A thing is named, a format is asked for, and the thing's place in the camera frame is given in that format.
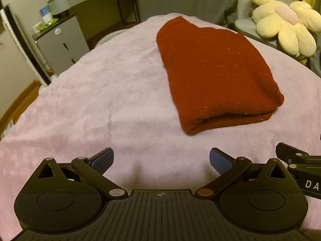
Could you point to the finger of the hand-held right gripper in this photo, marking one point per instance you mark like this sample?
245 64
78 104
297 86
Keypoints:
288 152

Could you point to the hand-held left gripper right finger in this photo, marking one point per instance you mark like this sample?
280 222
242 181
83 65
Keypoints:
220 159

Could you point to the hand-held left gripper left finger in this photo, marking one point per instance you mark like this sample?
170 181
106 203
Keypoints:
104 159

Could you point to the red knit cardigan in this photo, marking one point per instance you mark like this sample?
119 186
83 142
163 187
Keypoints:
213 75

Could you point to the pink plush blanket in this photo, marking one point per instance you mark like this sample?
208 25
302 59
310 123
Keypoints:
100 93

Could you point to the cream flower plush cushion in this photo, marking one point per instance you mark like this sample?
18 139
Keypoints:
283 27

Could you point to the grey drawer cabinet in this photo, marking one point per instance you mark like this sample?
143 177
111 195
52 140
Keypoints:
62 40

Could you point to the green packet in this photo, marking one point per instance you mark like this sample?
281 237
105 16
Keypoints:
49 24

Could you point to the small white cup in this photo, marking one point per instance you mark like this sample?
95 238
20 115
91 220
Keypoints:
36 27

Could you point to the blue and white tissue pack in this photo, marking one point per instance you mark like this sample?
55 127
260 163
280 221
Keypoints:
46 13

